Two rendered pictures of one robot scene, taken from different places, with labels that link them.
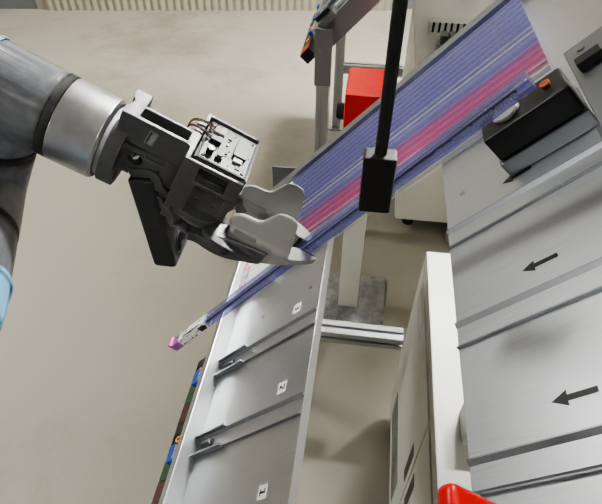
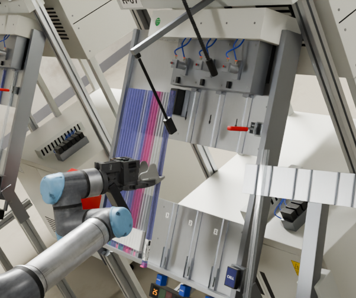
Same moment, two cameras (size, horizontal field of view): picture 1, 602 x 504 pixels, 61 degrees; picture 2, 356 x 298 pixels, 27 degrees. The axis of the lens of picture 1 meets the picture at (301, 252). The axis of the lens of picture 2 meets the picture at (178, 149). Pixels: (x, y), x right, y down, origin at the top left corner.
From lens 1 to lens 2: 1.67 m
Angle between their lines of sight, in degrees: 36
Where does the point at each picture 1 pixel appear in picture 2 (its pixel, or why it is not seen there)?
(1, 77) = (72, 176)
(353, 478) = not seen: outside the picture
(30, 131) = (86, 185)
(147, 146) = (110, 170)
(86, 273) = not seen: outside the picture
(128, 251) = not seen: outside the picture
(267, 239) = (151, 175)
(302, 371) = (190, 211)
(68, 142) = (96, 181)
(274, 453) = (207, 226)
